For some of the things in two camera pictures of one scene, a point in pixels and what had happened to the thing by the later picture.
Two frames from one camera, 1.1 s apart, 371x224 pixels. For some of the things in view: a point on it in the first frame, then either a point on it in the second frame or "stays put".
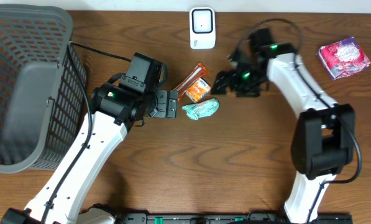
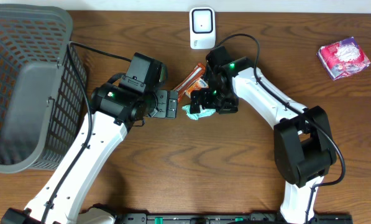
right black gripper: x=232 y=74 → x=229 y=108
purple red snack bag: x=343 y=58 stays put
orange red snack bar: x=199 y=71 stays put
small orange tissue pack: x=198 y=90 stays put
